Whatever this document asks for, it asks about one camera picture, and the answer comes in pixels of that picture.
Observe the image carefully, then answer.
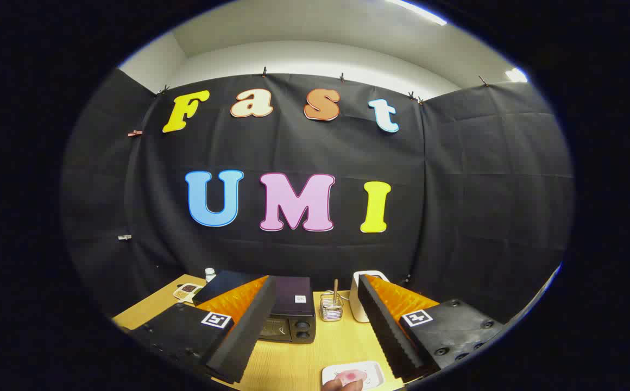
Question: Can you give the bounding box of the white rounded appliance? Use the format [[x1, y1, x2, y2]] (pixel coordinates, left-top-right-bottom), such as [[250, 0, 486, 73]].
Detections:
[[349, 270, 390, 323]]

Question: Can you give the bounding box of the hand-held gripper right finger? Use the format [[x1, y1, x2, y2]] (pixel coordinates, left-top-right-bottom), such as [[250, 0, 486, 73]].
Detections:
[[357, 274, 506, 381]]

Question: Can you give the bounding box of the wire mesh basket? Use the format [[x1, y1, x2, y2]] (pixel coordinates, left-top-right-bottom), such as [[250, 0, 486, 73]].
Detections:
[[319, 292, 344, 322]]

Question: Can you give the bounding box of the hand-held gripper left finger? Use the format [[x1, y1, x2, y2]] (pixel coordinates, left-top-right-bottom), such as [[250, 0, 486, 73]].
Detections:
[[129, 275, 278, 384]]

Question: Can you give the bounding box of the white square plate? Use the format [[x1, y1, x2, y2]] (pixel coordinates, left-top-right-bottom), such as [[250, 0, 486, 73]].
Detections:
[[322, 361, 385, 390]]

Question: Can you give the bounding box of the patterned snack packet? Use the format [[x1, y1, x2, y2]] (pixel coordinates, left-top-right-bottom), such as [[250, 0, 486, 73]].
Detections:
[[173, 282, 204, 302]]

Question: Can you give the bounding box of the black toaster oven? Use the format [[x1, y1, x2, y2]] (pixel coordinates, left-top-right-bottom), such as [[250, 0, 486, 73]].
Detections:
[[258, 276, 317, 344]]

